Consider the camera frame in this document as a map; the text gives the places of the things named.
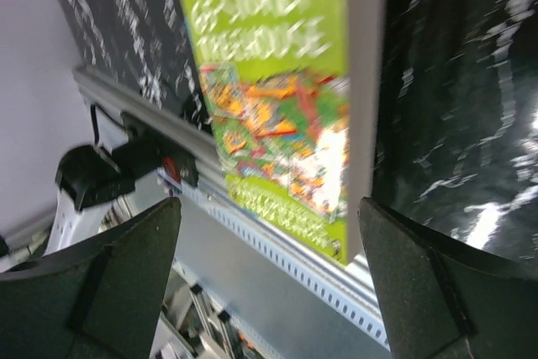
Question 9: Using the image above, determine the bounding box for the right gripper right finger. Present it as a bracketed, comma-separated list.
[358, 198, 537, 358]

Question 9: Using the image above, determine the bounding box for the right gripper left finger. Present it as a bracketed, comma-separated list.
[1, 198, 181, 358]

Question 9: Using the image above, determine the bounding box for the lime green treehouse book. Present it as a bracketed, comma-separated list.
[181, 0, 383, 256]

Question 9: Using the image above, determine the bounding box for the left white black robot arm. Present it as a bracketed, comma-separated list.
[44, 145, 136, 256]

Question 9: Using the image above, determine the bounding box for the aluminium mounting rail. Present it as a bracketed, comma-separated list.
[73, 66, 376, 300]

